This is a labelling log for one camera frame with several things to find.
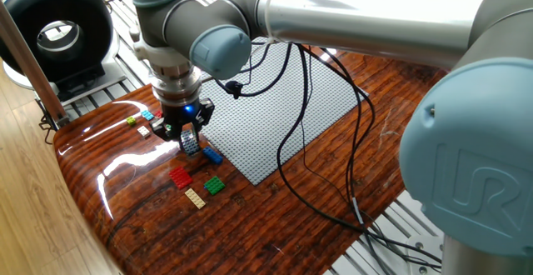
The green square Lego plate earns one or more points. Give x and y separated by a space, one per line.
214 185

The wood pattern table mat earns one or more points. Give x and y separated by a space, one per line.
250 233

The tan Lego plate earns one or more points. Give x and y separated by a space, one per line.
195 198

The brown wooden pole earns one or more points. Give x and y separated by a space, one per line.
34 75

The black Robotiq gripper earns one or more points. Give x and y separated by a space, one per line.
183 116

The light blue Lego brick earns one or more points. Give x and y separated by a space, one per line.
147 115

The grey Lego baseplate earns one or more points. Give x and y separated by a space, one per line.
270 133

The black Lego plate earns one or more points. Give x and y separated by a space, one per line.
190 142

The lime green Lego brick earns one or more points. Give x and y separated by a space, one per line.
131 121

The red wide Lego plate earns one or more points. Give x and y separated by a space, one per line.
180 177

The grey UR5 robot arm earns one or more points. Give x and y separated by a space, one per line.
375 21

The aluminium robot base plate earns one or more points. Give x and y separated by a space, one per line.
420 262

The white Lego brick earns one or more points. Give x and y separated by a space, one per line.
143 131

